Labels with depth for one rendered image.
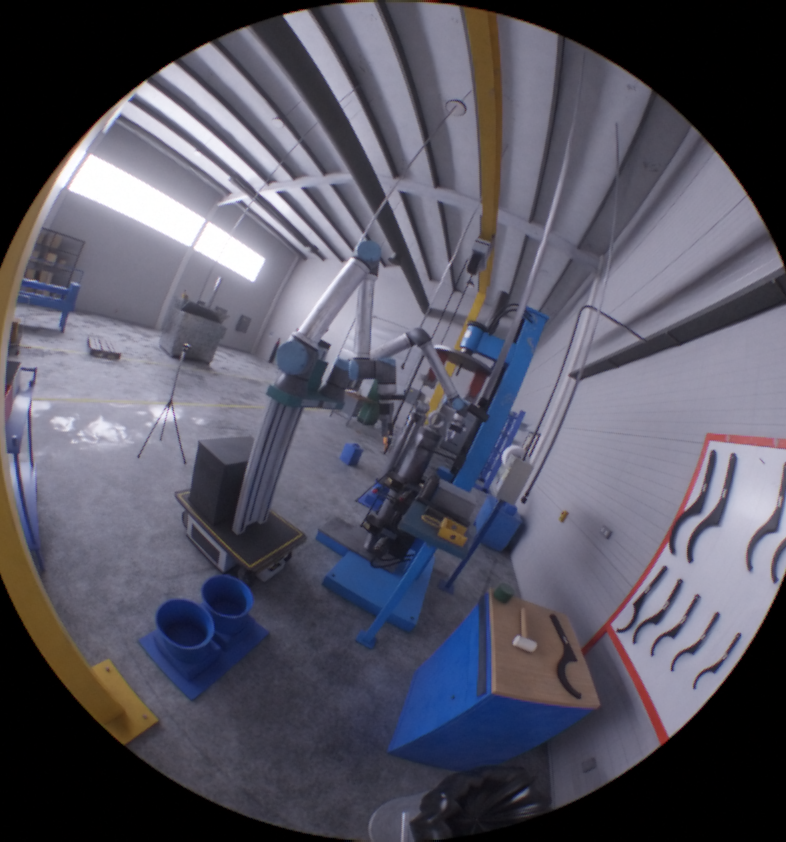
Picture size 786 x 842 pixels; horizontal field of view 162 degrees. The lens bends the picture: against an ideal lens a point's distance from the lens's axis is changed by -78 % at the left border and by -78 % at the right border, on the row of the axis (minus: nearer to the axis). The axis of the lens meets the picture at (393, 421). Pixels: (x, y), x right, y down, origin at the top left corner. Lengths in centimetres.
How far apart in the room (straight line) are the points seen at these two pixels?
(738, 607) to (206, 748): 252
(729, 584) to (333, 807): 215
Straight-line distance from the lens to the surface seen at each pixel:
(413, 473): 242
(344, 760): 181
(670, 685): 198
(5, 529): 73
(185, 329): 897
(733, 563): 194
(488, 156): 295
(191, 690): 178
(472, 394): 242
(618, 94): 565
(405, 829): 140
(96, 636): 196
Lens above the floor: 170
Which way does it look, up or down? 7 degrees down
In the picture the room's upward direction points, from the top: 24 degrees clockwise
